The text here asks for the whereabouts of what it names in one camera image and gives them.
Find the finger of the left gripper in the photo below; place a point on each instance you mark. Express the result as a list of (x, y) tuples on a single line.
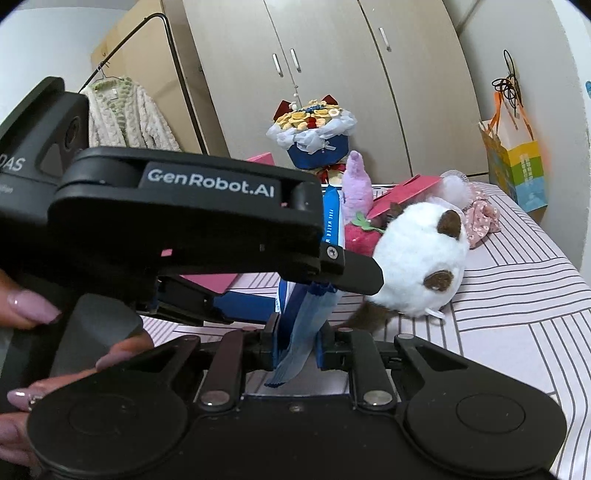
[(361, 274)]

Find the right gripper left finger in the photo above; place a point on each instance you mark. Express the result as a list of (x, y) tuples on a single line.
[(271, 341)]

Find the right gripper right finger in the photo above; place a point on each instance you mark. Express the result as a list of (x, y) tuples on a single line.
[(327, 354)]

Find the pink strawberry plush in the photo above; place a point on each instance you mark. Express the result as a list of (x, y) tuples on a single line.
[(362, 234)]

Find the blue tissue pack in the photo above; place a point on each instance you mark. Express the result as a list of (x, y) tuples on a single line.
[(303, 309)]

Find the white brown plush toy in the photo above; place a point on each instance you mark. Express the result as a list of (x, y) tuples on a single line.
[(422, 255)]

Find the pink red envelope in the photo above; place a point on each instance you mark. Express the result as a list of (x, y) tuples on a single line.
[(402, 193)]

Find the purple plush toy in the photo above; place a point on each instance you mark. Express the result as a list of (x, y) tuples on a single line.
[(357, 191)]

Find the pink storage box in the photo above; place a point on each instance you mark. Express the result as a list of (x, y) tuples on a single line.
[(220, 206)]

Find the left hand pink nails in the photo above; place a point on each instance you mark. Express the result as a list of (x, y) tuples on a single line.
[(30, 333)]

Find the cream knitted cardigan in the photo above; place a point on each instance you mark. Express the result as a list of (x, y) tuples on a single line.
[(122, 114)]

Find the pink sequin plush item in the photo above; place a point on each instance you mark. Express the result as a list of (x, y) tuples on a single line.
[(479, 215)]

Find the flower bouquet blue wrap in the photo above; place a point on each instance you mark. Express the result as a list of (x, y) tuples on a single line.
[(315, 136)]

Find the striped bed sheet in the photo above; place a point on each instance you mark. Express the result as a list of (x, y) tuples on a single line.
[(524, 310)]

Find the colourful paper gift bag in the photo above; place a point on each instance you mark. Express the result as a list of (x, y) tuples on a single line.
[(514, 156)]

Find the beige wardrobe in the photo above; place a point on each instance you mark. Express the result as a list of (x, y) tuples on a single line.
[(398, 66)]

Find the black clothes rack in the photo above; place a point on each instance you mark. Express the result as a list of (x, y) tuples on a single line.
[(151, 48)]

